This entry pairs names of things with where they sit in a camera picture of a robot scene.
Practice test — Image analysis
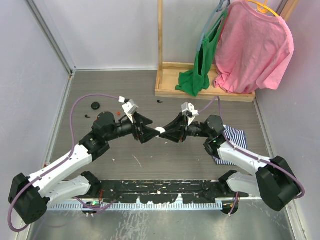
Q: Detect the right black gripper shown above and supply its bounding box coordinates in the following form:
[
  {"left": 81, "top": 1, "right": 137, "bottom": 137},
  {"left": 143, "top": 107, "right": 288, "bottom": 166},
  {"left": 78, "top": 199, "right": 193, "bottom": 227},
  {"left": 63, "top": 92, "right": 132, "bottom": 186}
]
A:
[{"left": 159, "top": 112, "right": 212, "bottom": 143}]

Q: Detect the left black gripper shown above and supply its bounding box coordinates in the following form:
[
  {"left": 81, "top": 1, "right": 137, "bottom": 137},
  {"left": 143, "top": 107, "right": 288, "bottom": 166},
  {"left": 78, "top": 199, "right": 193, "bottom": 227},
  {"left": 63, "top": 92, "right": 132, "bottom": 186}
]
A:
[{"left": 104, "top": 111, "right": 159, "bottom": 143}]

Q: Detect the white earbud charging case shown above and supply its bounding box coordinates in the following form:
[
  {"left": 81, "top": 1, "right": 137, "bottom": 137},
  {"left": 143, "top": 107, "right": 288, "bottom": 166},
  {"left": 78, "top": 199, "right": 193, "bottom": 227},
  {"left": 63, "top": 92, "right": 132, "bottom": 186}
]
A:
[{"left": 155, "top": 127, "right": 166, "bottom": 134}]

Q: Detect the blue striped cloth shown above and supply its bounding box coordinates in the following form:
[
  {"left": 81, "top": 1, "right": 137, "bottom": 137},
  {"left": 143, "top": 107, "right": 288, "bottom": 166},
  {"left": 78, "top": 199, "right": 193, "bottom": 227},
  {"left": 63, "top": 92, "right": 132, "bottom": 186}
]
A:
[{"left": 212, "top": 125, "right": 248, "bottom": 166}]

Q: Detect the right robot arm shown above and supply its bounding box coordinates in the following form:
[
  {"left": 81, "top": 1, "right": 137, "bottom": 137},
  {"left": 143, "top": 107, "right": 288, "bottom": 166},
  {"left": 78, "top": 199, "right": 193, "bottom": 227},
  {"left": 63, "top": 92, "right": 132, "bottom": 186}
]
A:
[{"left": 157, "top": 113, "right": 304, "bottom": 212}]

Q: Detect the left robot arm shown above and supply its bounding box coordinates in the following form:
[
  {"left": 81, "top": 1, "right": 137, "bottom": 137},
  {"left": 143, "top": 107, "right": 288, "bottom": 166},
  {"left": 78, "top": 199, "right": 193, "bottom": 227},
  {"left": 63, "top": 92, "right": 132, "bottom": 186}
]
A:
[{"left": 7, "top": 112, "right": 165, "bottom": 225}]

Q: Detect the green tank top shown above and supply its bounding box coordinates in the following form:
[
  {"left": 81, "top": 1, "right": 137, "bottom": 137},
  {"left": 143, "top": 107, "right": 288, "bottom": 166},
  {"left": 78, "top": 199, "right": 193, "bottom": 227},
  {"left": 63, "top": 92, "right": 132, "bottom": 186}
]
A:
[{"left": 175, "top": 10, "right": 228, "bottom": 97}]

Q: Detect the wooden clothes rack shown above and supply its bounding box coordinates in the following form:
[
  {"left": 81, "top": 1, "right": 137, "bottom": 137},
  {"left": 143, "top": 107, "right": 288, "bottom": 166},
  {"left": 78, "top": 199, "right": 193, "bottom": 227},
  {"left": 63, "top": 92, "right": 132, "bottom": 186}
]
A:
[{"left": 155, "top": 0, "right": 301, "bottom": 103}]

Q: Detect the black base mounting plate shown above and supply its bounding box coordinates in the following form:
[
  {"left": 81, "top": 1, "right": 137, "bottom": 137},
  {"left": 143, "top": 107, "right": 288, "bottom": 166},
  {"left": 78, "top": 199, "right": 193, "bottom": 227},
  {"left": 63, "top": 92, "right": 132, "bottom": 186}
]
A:
[{"left": 78, "top": 180, "right": 236, "bottom": 204}]

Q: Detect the pink t-shirt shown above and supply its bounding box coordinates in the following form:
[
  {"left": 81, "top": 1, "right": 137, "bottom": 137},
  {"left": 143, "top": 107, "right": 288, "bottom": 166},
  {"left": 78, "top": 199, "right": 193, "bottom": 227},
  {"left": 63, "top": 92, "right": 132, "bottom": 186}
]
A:
[{"left": 213, "top": 0, "right": 294, "bottom": 94}]

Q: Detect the blue-grey hanger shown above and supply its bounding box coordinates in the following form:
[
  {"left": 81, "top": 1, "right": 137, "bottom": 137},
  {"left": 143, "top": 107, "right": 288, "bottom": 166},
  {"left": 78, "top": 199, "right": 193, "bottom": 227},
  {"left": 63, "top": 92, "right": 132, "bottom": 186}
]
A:
[{"left": 197, "top": 0, "right": 231, "bottom": 52}]

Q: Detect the yellow hanger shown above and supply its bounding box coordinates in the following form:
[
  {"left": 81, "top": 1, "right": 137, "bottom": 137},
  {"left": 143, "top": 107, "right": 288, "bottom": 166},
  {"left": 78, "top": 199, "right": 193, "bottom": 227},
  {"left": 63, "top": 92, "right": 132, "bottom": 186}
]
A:
[{"left": 246, "top": 0, "right": 279, "bottom": 17}]

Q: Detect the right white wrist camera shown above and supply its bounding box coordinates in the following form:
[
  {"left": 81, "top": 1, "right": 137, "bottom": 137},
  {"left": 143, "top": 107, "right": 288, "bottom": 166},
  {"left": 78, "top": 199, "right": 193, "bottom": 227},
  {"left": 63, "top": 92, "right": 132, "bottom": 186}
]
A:
[{"left": 181, "top": 102, "right": 199, "bottom": 126}]

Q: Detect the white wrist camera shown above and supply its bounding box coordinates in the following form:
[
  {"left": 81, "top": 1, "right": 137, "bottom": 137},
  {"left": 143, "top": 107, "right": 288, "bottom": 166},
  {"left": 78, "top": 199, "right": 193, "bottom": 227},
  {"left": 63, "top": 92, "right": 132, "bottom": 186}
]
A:
[
  {"left": 181, "top": 102, "right": 199, "bottom": 126},
  {"left": 118, "top": 96, "right": 139, "bottom": 119}
]

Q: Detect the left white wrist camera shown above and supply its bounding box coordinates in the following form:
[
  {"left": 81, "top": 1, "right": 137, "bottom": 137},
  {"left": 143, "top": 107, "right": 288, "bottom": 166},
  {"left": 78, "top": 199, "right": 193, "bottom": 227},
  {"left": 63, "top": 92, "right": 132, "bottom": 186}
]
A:
[{"left": 118, "top": 96, "right": 139, "bottom": 119}]

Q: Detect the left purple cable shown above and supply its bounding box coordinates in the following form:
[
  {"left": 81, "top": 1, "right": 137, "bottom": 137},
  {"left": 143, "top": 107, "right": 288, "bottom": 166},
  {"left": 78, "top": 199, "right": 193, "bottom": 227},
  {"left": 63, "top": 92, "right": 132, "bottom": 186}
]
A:
[{"left": 7, "top": 93, "right": 125, "bottom": 233}]

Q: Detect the white cable duct strip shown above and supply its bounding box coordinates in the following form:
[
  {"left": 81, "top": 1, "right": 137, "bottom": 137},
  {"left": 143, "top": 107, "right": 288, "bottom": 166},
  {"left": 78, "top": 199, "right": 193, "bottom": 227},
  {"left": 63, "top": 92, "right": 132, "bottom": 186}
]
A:
[{"left": 48, "top": 199, "right": 223, "bottom": 211}]

